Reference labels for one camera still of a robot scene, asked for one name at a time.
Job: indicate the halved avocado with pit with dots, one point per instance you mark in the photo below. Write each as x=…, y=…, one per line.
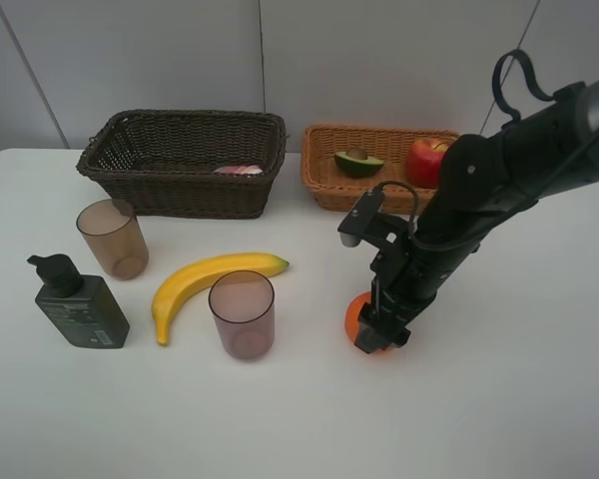
x=357, y=163

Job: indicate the light orange wicker basket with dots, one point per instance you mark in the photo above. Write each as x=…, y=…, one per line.
x=330, y=187

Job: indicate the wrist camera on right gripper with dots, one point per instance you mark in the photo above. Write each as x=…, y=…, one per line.
x=366, y=222

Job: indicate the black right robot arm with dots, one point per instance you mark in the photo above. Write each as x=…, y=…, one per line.
x=483, y=183

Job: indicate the yellow banana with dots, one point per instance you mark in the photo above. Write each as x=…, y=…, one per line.
x=193, y=278

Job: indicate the dark brown wicker basket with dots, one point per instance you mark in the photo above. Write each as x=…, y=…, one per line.
x=162, y=162

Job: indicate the brown translucent plastic cup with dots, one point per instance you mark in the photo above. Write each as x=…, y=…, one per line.
x=111, y=230

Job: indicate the pink detergent bottle white cap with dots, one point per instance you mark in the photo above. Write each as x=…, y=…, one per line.
x=246, y=170

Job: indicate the purple translucent plastic cup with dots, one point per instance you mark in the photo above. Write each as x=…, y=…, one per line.
x=243, y=306

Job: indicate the dark green pump bottle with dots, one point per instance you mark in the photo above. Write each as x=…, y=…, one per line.
x=80, y=306

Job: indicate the red apple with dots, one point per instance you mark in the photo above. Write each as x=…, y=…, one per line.
x=423, y=162

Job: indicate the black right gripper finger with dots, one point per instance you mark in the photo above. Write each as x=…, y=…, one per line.
x=366, y=338
x=396, y=335

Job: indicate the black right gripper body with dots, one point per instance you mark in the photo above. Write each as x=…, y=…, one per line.
x=407, y=277

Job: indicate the orange tangerine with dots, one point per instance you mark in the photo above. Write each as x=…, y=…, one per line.
x=362, y=300

